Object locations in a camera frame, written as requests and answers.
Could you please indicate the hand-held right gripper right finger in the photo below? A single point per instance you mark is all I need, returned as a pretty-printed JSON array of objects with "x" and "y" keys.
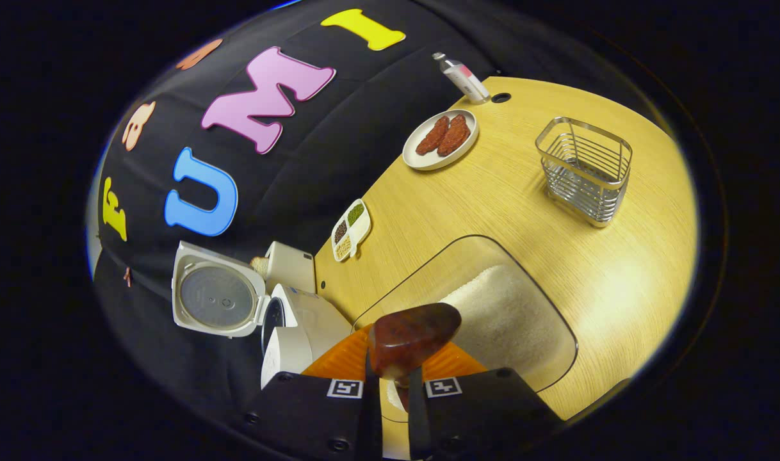
[{"x": 479, "y": 416}]

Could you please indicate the red meat piece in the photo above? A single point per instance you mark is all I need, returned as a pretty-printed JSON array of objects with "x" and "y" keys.
[
  {"x": 432, "y": 136},
  {"x": 454, "y": 136}
]

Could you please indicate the brown wooden spoon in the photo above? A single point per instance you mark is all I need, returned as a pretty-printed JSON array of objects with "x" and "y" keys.
[{"x": 409, "y": 333}]

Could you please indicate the clear plastic box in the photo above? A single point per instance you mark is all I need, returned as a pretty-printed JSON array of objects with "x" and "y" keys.
[{"x": 422, "y": 272}]

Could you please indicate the toast bread slice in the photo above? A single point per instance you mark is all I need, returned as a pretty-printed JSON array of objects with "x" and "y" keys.
[{"x": 260, "y": 266}]

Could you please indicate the white rice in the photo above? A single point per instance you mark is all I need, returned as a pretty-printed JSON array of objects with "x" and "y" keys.
[{"x": 505, "y": 320}]

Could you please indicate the white divided grain dish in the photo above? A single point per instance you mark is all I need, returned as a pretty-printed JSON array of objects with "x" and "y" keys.
[{"x": 359, "y": 232}]

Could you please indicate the white toaster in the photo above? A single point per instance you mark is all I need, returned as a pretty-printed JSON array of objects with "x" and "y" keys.
[{"x": 292, "y": 266}]

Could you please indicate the white round plate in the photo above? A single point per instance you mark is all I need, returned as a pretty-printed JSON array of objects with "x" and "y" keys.
[{"x": 422, "y": 160}]

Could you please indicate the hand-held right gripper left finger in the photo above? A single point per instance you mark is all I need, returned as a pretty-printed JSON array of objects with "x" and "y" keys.
[{"x": 313, "y": 416}]

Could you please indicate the clear bottle pink label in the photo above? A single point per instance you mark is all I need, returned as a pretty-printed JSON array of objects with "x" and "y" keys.
[{"x": 463, "y": 80}]

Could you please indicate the white rice cooker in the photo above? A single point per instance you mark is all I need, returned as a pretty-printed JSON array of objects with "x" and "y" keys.
[{"x": 303, "y": 323}]

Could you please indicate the black backdrop cloth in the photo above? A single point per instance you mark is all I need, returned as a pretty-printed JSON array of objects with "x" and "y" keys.
[{"x": 300, "y": 160}]

